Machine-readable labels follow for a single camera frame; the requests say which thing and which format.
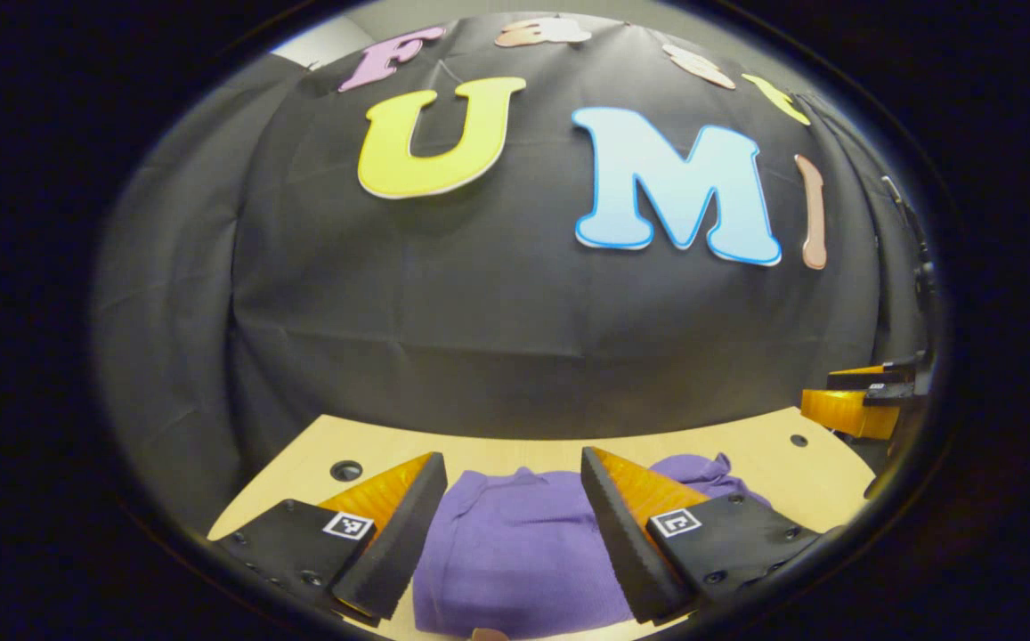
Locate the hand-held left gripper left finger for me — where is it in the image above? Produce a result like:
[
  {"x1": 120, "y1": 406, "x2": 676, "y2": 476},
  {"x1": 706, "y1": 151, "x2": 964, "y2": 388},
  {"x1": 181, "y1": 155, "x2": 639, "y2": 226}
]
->
[{"x1": 212, "y1": 451, "x2": 449, "y2": 624}]

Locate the black backdrop cloth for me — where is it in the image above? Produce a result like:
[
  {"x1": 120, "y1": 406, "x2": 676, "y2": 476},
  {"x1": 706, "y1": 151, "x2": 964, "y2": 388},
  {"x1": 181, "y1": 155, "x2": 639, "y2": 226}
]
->
[{"x1": 92, "y1": 11, "x2": 934, "y2": 535}]

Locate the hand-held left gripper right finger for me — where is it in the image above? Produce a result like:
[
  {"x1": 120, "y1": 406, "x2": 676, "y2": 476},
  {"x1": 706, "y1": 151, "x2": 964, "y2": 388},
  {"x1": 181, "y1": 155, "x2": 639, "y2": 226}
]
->
[{"x1": 580, "y1": 446, "x2": 836, "y2": 626}]

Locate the purple knit shirt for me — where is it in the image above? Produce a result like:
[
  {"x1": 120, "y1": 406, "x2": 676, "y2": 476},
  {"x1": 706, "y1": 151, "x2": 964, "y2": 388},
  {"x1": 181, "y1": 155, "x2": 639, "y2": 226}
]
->
[{"x1": 412, "y1": 452, "x2": 774, "y2": 640}]

